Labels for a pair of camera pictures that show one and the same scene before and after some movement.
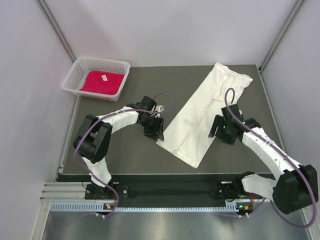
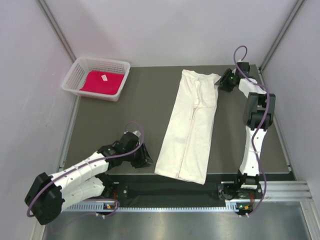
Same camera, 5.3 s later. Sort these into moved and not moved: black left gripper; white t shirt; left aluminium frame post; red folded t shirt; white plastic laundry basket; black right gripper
Moved: white t shirt; black left gripper; black right gripper
Not moved: white plastic laundry basket; left aluminium frame post; red folded t shirt
